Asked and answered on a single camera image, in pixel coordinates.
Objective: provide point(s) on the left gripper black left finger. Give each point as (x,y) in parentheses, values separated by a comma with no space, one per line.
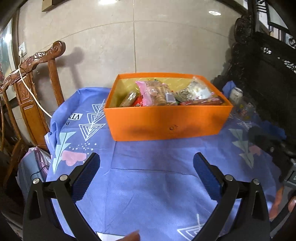
(40,221)

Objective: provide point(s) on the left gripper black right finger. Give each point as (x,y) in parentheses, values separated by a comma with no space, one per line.
(251,221)

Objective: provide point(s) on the pink bag of small biscuits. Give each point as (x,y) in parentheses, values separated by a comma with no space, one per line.
(156,93)

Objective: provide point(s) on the person's right hand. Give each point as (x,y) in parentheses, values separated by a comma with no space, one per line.
(275,207)

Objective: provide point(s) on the person's left hand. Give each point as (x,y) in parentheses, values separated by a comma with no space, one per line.
(134,236)

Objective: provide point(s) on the glass mug with stickers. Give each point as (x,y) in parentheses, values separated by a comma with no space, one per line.
(245,111)

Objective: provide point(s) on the white drink can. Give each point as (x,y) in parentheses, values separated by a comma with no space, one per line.
(236,95)

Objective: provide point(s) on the grey blue bag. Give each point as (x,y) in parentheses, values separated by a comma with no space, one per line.
(35,164)

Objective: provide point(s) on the brown chocolate bar wrapper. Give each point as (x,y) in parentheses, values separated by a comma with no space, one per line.
(208,101)

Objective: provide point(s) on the dark carved wooden cabinet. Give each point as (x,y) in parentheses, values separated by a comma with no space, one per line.
(262,64)

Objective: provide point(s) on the round rice cracker red label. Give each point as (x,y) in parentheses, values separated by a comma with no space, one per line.
(198,89)

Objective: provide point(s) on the carved wooden chair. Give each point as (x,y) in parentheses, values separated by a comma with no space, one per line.
(22,81)

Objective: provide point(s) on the blue patterned tablecloth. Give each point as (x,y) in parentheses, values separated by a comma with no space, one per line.
(151,186)

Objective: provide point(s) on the orange cardboard box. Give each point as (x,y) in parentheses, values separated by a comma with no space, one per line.
(162,122)

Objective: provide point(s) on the round brown pastry packet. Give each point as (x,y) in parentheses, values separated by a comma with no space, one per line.
(129,99)

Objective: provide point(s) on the framed red flower painting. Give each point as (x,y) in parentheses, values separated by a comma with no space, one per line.
(7,57)

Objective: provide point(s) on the wall power socket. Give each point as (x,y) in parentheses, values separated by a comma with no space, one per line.
(22,49)

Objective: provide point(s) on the dark framed wall picture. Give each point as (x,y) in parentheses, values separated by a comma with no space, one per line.
(48,5)

